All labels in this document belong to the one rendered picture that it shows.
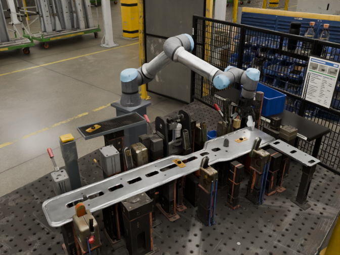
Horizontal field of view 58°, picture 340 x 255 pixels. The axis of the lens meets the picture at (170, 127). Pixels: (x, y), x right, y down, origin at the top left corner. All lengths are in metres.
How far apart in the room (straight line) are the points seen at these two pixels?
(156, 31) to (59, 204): 3.50
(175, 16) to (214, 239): 3.22
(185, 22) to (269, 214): 2.94
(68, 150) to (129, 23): 7.97
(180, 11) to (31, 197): 3.03
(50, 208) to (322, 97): 1.71
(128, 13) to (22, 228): 8.09
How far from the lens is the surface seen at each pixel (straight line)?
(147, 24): 4.74
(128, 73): 2.09
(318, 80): 2.20
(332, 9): 8.43
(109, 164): 1.61
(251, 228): 1.81
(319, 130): 2.17
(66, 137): 1.70
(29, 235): 1.87
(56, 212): 1.49
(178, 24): 4.33
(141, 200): 1.42
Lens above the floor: 1.96
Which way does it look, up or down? 28 degrees down
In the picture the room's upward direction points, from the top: straight up
